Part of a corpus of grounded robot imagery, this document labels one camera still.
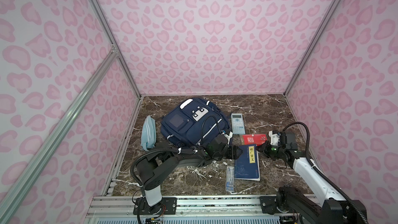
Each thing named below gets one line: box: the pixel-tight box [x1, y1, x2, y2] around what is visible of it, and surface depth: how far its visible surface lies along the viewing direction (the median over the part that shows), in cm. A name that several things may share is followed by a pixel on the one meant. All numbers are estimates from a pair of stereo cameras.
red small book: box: [242, 133, 268, 147], surface depth 97 cm
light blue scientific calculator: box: [230, 113, 246, 135], surface depth 103 cm
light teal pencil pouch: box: [140, 115, 156, 152], surface depth 97 cm
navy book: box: [234, 144, 261, 182], surface depth 84 cm
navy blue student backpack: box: [160, 98, 232, 147], surface depth 99 cm
